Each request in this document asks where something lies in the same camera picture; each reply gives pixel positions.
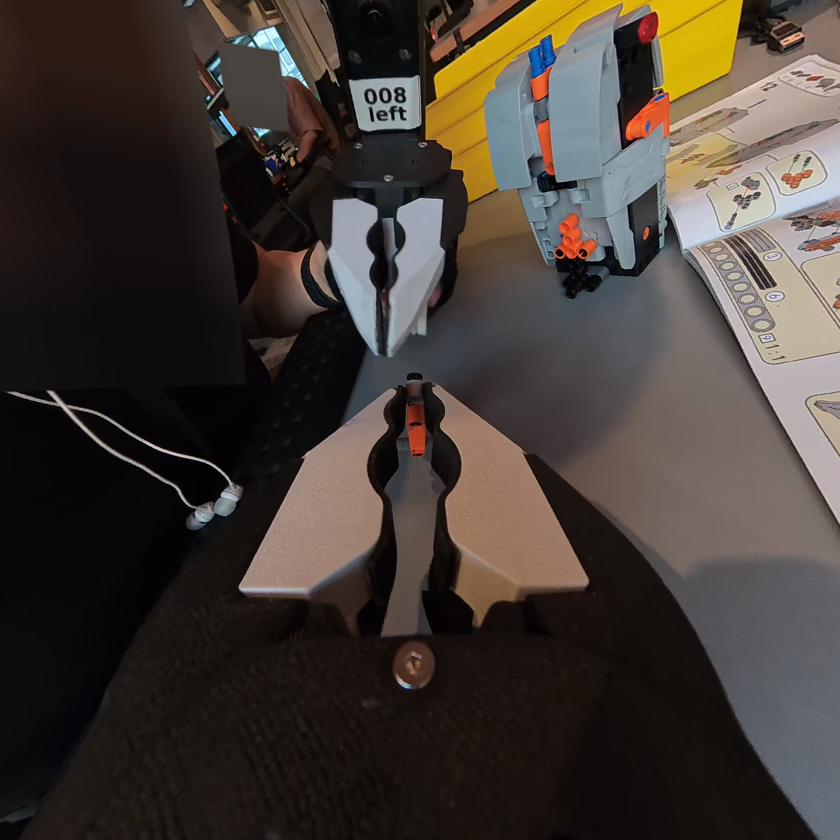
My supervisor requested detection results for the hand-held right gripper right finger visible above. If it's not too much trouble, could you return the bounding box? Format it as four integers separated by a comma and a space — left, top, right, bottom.
421, 382, 589, 631

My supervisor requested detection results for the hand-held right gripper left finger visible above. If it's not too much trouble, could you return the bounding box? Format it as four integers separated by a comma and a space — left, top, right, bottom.
239, 384, 421, 634

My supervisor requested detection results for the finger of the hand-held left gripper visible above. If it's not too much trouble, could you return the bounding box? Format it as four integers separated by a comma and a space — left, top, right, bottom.
326, 199, 388, 357
384, 197, 448, 358

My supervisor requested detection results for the orange and grey brick connector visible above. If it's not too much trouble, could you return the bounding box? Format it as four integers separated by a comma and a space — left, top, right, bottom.
402, 372, 430, 458

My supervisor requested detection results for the grey building-block robot model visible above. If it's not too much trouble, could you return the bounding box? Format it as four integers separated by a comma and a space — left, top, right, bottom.
483, 3, 672, 301

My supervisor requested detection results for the person's left forearm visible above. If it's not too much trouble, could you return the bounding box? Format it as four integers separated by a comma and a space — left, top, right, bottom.
239, 239, 316, 340

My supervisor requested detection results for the person's left hand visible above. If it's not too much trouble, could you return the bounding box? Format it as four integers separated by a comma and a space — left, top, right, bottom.
314, 248, 343, 308

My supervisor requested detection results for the black wristband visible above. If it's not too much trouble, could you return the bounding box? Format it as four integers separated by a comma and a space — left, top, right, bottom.
299, 244, 329, 311

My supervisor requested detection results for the yellow storage bin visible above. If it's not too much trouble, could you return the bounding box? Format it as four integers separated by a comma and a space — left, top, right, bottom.
423, 0, 746, 198

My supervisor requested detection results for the person's black shirt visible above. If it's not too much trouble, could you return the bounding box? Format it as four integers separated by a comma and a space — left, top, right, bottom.
0, 386, 277, 828

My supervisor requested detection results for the white instruction booklet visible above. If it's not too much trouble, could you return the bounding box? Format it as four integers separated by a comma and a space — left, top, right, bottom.
663, 54, 840, 522

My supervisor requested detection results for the white earphone cable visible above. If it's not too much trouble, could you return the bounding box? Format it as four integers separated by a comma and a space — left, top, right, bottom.
5, 390, 245, 531

